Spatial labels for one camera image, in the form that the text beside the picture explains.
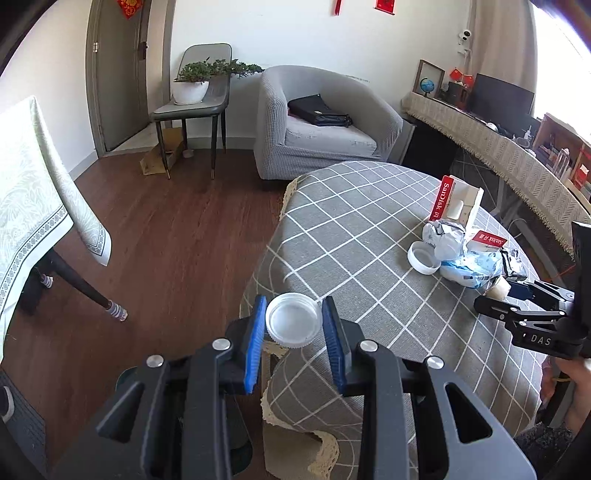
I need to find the white plastic lid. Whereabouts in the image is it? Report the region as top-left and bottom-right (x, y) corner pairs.
(265, 292), (320, 348)
(407, 241), (442, 276)

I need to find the red and white cardboard box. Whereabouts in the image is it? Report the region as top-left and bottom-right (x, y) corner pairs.
(431, 175), (485, 237)

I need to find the beige curtain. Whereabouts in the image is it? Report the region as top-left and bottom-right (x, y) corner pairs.
(473, 0), (537, 93)

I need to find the round table grey checked cloth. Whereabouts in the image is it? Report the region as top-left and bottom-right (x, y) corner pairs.
(240, 161), (546, 480)

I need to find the grey door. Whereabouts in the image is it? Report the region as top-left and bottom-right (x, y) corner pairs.
(87, 0), (154, 154)

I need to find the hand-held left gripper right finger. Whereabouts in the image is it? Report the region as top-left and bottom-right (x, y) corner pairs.
(322, 296), (539, 480)

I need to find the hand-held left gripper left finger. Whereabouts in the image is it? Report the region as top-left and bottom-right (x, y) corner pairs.
(55, 295), (269, 480)

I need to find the wooden crate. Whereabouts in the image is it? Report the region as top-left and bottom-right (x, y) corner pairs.
(532, 113), (591, 190)

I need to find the red and white box piece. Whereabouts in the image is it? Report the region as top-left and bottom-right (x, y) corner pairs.
(464, 230), (509, 253)

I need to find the grey dining chair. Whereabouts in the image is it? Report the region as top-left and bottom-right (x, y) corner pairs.
(152, 44), (232, 180)

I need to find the potted plant in white pot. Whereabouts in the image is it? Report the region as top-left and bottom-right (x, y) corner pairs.
(172, 58), (265, 106)

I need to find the black handbag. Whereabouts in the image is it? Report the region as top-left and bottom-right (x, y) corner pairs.
(287, 94), (354, 129)

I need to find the black monitor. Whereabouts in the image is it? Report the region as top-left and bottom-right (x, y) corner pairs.
(468, 73), (536, 126)

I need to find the person's dark clothing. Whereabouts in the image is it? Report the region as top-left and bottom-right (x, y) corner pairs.
(515, 424), (575, 480)

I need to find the dark brown box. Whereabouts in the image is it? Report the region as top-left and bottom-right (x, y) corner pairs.
(445, 81), (470, 110)

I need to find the black wrapper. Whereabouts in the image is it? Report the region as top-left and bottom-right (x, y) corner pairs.
(499, 247), (530, 280)

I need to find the person's right hand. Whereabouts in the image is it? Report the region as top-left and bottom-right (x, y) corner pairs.
(553, 357), (591, 433)

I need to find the blue and white plastic bag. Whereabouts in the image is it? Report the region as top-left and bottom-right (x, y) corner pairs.
(440, 249), (504, 291)

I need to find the grey floor mat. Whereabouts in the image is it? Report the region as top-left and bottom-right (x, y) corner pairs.
(0, 369), (48, 477)

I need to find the cream paper piece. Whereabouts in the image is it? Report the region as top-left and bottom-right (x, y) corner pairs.
(485, 276), (513, 301)

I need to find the cream lace table cover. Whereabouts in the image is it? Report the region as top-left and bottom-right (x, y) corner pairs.
(261, 394), (340, 478)

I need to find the grey armchair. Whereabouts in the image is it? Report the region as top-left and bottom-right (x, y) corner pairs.
(254, 65), (404, 182)

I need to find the flat cardboard box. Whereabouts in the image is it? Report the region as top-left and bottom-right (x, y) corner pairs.
(140, 128), (184, 176)

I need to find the long table with beige cloth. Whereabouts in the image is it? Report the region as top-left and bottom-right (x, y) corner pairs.
(399, 91), (591, 260)

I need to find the wooden picture frame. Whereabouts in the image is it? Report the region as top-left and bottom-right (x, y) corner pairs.
(414, 59), (447, 99)

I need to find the dark chair leg with sock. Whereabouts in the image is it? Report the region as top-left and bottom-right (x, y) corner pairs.
(44, 249), (129, 324)

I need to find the crumpled grey plastic wrapper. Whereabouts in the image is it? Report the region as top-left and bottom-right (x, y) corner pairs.
(424, 220), (467, 260)

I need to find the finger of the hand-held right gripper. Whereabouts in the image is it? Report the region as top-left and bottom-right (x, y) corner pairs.
(506, 280), (576, 304)
(474, 295), (567, 325)

